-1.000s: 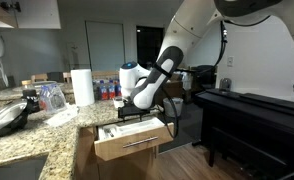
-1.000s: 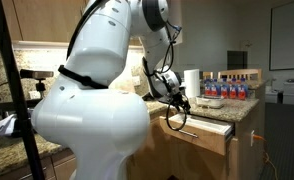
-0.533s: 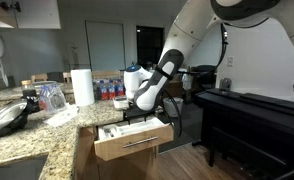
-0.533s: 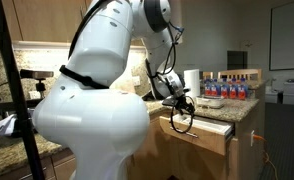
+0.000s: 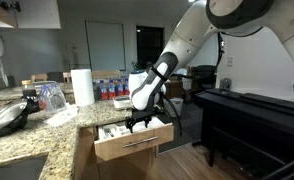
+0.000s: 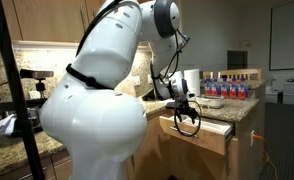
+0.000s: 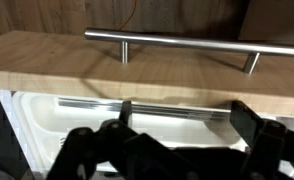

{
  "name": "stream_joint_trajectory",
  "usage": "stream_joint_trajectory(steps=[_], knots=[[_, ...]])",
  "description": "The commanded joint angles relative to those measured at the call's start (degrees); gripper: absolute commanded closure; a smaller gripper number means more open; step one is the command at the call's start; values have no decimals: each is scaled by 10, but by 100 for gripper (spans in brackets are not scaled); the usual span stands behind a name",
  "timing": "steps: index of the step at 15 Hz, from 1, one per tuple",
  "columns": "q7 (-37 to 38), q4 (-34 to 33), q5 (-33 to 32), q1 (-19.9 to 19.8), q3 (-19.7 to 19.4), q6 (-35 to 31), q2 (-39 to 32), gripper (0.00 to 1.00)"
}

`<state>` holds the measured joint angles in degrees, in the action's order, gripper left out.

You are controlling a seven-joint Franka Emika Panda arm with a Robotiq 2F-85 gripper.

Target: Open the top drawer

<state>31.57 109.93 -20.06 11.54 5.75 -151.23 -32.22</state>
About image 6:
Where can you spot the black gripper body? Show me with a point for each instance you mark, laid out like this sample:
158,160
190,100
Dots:
183,107

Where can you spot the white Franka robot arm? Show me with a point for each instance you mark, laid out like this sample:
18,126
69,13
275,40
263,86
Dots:
97,126

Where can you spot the white rectangular dish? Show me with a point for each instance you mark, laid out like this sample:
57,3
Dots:
211,101

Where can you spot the white cutlery tray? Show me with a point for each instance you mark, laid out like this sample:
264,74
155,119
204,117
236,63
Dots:
217,125

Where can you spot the white paper towel roll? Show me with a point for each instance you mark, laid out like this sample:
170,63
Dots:
193,83

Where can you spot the red label water bottle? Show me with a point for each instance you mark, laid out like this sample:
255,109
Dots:
208,90
233,90
242,91
215,89
224,90

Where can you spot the black pan with lid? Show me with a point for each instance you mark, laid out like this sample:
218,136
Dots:
150,96

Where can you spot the narrow wooden chair back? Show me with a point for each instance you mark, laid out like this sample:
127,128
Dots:
207,75

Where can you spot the wooden base cabinet body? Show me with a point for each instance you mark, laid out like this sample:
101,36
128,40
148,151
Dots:
246,156

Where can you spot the low white cabinet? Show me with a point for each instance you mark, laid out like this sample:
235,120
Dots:
272,96

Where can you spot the white projector screen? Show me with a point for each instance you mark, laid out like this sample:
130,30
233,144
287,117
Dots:
288,36

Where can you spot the wooden cabinet with drawers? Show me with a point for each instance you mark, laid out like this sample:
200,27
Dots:
60,166

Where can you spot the white backsplash outlet plate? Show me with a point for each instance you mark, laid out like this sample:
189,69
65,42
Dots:
34,94

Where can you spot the black tripod pole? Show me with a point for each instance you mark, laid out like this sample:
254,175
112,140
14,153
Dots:
10,76

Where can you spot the crumpled white paper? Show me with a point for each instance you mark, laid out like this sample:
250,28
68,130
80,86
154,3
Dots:
5,126

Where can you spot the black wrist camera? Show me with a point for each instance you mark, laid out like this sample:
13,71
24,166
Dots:
171,104

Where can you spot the small dark wall panel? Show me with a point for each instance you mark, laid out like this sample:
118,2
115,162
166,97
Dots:
237,60

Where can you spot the wooden wall cabinets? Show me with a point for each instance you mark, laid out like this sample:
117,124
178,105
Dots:
47,20

